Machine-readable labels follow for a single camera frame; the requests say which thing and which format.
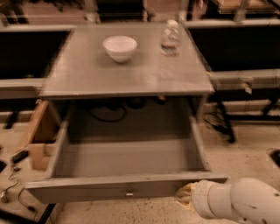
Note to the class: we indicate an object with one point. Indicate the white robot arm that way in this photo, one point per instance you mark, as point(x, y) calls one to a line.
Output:
point(246, 201)

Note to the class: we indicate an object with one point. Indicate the black stand leg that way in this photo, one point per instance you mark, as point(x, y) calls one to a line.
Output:
point(226, 121)

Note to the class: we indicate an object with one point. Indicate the small black device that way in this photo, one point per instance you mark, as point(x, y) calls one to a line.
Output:
point(19, 156)

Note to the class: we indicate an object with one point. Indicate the white ceramic bowl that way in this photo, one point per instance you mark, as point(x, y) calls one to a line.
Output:
point(120, 48)

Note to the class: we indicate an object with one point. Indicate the grey top drawer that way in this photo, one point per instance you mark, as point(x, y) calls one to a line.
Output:
point(127, 160)

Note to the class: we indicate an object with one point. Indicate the cardboard box pieces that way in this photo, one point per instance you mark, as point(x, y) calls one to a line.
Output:
point(40, 136)

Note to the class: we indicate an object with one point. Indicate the clear plastic water bottle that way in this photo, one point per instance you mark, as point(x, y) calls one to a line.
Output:
point(169, 48)

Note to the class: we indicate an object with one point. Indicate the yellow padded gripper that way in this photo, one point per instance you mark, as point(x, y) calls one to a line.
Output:
point(200, 194)

